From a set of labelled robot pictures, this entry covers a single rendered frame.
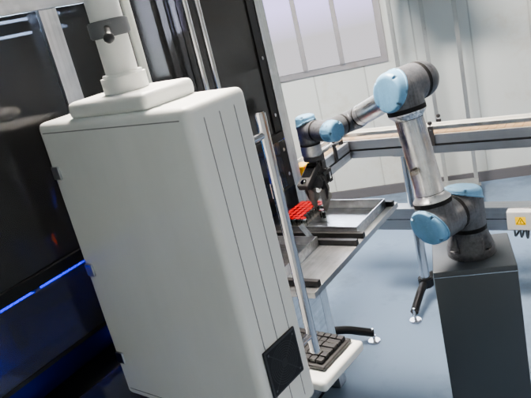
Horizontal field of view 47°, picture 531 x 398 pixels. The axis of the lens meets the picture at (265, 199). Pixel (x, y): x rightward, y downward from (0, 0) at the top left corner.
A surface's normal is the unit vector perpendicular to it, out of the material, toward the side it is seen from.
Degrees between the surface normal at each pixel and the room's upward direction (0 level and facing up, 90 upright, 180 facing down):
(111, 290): 90
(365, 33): 90
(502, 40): 90
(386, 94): 83
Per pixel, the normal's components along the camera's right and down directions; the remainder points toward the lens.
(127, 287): -0.59, 0.37
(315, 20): -0.23, 0.35
